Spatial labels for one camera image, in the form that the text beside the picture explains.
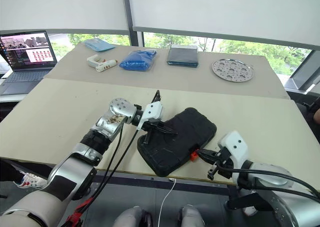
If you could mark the white tube red markings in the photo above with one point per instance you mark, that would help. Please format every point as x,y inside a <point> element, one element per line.
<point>106,65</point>

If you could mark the person in dark clothes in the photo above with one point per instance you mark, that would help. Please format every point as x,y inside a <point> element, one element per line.
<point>307,112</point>

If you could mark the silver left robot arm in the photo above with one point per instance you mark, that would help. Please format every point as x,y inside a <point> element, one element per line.
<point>75,172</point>

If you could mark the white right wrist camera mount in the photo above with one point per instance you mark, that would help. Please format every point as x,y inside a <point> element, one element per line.
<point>236,144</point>

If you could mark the open dark laptop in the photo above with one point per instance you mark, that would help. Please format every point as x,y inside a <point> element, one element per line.
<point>25,74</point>

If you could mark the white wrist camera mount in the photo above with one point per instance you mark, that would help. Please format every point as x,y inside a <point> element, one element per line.
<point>236,144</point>
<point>152,112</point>

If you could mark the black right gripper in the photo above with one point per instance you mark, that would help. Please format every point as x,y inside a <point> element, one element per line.
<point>223,162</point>

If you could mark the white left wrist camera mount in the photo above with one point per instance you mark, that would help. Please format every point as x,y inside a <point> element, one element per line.
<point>152,112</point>

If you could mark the black plastic tool case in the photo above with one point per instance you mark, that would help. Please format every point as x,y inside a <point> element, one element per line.
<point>180,142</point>

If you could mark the grey window frame post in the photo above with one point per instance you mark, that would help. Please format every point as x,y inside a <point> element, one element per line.
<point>132,24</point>

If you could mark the orange case latch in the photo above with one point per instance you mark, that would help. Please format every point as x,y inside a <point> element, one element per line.
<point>193,156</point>

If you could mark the blue filled plastic bag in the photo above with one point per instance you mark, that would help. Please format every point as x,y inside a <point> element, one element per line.
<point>137,60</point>

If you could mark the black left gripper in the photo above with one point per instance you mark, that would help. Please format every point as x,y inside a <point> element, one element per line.
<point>153,126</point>

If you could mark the light blue flat package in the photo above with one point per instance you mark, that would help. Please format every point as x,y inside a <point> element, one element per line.
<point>98,44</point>

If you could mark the round perforated metal plate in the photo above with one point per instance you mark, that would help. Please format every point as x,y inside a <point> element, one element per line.
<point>232,70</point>

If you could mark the white angled plastic tool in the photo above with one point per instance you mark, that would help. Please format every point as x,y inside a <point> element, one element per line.
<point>92,60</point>

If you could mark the white roller blind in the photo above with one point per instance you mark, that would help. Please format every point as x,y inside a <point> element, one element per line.
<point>225,9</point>
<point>62,7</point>

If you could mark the white red sneaker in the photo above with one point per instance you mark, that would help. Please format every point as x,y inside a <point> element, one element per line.
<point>32,182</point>

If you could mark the grey rounded shape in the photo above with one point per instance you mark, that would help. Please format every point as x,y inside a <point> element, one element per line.
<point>131,217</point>
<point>191,215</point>

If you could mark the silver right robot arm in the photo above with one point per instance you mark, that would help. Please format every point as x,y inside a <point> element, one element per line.
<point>275,179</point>

